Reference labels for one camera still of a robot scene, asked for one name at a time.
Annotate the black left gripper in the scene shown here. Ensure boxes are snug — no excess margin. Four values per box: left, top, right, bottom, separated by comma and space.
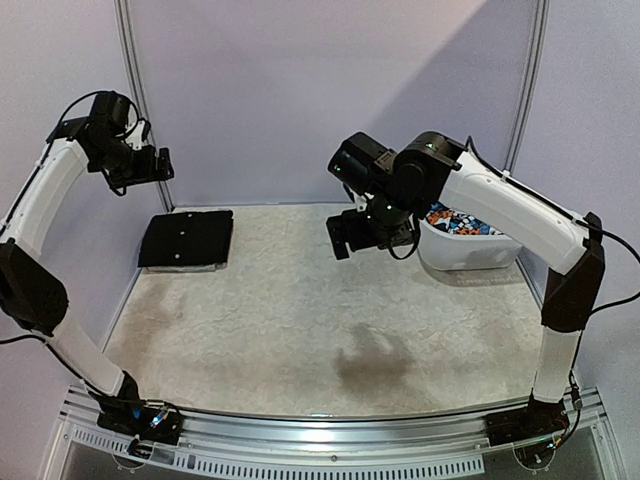
94, 136, 175, 189

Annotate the black garment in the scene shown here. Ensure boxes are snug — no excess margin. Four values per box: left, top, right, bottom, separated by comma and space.
138, 210, 234, 268

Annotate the grey t-shirt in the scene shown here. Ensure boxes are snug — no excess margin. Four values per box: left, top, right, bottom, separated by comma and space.
145, 263, 227, 274

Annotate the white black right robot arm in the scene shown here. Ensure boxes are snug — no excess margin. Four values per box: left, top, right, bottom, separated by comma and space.
326, 131, 605, 436

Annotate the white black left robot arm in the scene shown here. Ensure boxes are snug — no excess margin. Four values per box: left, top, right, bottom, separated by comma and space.
1, 90, 174, 398

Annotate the translucent white laundry basket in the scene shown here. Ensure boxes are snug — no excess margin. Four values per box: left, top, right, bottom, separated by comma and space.
418, 217, 522, 271

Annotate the navy printed garment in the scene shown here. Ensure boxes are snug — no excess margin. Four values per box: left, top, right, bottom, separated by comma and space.
426, 203, 502, 236

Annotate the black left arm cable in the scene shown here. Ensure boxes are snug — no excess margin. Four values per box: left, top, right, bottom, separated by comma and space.
0, 89, 151, 346

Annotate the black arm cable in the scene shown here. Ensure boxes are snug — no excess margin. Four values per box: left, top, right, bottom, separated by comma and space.
0, 89, 151, 346
464, 135, 640, 401

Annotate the aluminium left corner post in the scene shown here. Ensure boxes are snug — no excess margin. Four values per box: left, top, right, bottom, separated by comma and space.
113, 0, 176, 214

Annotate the aluminium corner post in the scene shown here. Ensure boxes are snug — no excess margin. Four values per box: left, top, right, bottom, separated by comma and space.
504, 0, 550, 173
113, 0, 176, 214

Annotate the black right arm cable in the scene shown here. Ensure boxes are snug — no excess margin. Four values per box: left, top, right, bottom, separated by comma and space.
464, 135, 640, 401

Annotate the aluminium front rail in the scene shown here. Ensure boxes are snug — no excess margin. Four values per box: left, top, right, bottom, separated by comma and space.
45, 388, 626, 479

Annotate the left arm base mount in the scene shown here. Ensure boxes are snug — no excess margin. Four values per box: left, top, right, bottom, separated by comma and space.
91, 393, 185, 445

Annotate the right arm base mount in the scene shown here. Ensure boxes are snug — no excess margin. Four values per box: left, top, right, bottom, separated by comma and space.
483, 397, 570, 446

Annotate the aluminium right corner post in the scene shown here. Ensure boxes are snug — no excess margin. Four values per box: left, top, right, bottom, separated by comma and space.
504, 0, 550, 173

